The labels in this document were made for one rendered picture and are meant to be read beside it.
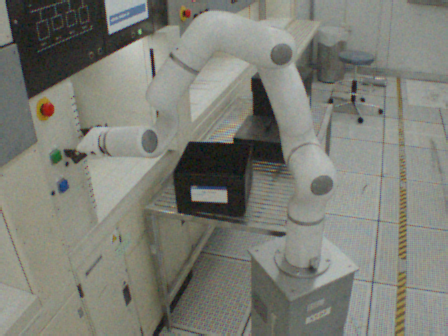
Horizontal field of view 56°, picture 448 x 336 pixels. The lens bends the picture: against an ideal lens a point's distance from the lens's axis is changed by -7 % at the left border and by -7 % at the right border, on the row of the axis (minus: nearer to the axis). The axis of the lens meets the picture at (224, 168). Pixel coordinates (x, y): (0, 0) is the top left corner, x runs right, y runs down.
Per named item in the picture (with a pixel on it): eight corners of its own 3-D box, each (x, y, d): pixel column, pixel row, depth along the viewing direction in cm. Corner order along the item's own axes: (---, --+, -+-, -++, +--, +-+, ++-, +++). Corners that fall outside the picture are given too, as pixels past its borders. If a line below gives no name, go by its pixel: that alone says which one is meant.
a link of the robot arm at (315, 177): (318, 201, 147) (323, 136, 135) (337, 235, 131) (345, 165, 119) (282, 206, 146) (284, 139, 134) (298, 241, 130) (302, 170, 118)
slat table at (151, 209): (282, 359, 201) (290, 232, 163) (165, 330, 219) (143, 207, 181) (325, 207, 307) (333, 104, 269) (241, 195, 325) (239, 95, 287)
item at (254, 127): (292, 164, 207) (293, 138, 200) (231, 157, 215) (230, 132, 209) (303, 137, 231) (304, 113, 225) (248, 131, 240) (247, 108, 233)
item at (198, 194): (175, 211, 178) (171, 173, 170) (191, 175, 202) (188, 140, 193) (245, 215, 174) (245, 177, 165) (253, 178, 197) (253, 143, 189)
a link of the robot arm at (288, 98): (300, 197, 131) (286, 169, 145) (337, 182, 131) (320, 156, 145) (245, 37, 106) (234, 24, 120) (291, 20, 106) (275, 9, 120)
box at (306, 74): (300, 127, 241) (302, 83, 229) (250, 121, 251) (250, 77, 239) (312, 108, 264) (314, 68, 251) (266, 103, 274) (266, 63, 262)
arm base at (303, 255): (341, 265, 146) (348, 220, 137) (294, 285, 139) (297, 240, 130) (309, 235, 161) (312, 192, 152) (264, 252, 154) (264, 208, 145)
